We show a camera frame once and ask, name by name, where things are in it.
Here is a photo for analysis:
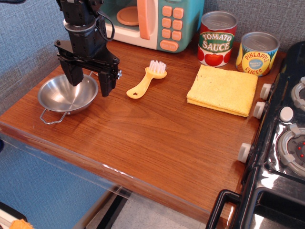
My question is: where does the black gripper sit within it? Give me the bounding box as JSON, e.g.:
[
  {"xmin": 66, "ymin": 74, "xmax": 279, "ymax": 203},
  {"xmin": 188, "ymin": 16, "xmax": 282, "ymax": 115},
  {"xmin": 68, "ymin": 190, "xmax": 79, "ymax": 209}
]
[{"xmin": 55, "ymin": 16, "xmax": 122, "ymax": 97}]

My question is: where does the yellow towel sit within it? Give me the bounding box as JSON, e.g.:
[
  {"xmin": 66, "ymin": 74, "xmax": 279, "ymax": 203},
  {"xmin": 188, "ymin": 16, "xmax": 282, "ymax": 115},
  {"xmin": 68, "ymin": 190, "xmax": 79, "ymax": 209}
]
[{"xmin": 187, "ymin": 65, "xmax": 258, "ymax": 117}]

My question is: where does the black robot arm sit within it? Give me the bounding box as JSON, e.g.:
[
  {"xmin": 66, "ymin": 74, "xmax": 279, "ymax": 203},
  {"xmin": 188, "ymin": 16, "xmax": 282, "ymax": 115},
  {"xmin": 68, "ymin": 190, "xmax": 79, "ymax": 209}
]
[{"xmin": 54, "ymin": 0, "xmax": 122, "ymax": 97}]

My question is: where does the yellow dish brush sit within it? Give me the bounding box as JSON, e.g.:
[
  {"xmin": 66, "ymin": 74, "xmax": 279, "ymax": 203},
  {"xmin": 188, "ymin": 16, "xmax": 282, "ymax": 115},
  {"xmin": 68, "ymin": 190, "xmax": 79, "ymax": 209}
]
[{"xmin": 126, "ymin": 60, "xmax": 167, "ymax": 99}]

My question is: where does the teal toy microwave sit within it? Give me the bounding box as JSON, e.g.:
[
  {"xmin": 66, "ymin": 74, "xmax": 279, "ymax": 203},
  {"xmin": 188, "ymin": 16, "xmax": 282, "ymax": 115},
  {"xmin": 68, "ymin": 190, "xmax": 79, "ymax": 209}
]
[{"xmin": 101, "ymin": 0, "xmax": 204, "ymax": 53}]

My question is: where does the tomato sauce can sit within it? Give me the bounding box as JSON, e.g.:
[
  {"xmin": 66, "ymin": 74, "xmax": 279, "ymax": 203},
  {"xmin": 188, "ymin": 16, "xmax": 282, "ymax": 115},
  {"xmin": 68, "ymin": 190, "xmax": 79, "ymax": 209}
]
[{"xmin": 198, "ymin": 11, "xmax": 238, "ymax": 67}]

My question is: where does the orange cloth item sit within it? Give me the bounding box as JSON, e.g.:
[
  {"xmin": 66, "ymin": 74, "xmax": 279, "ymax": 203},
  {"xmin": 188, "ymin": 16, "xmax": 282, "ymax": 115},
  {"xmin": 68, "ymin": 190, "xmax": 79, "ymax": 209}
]
[{"xmin": 9, "ymin": 219, "xmax": 34, "ymax": 229}]

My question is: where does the pineapple slices can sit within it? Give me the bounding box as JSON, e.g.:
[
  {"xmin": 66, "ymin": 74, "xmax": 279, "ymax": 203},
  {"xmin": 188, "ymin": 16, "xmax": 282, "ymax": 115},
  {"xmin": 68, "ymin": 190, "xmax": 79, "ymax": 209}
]
[{"xmin": 235, "ymin": 31, "xmax": 280, "ymax": 77}]

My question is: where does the black toy stove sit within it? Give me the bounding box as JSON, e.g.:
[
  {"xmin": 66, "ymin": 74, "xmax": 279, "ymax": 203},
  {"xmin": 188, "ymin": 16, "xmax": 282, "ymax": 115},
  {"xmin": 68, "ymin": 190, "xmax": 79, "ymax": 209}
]
[{"xmin": 206, "ymin": 42, "xmax": 305, "ymax": 229}]

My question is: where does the small steel bowl with handles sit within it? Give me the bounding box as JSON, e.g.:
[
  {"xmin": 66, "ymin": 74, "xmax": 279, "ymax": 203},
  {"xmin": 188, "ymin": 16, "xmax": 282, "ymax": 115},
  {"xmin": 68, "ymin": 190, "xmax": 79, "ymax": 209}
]
[{"xmin": 38, "ymin": 74, "xmax": 99, "ymax": 125}]

